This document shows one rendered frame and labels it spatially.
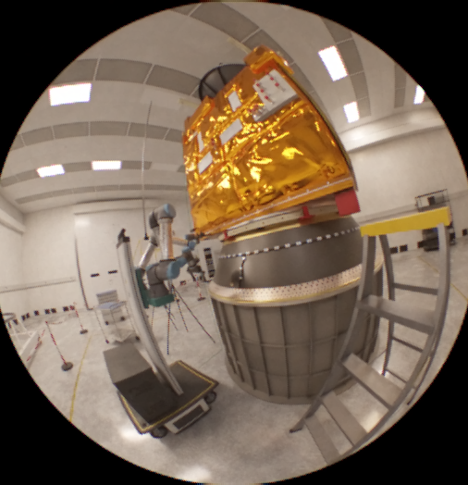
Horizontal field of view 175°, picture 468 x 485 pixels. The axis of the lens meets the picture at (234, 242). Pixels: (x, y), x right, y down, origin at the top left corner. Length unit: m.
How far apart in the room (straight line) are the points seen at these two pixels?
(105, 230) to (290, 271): 8.29
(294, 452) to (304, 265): 1.52
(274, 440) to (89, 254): 8.59
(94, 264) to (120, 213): 2.93
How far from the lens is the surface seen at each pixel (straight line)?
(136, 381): 1.29
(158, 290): 1.09
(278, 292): 1.02
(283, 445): 1.59
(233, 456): 1.61
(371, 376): 0.81
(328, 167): 1.04
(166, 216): 1.09
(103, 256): 8.37
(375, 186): 6.67
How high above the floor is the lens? 1.54
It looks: 2 degrees up
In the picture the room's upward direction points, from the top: 12 degrees counter-clockwise
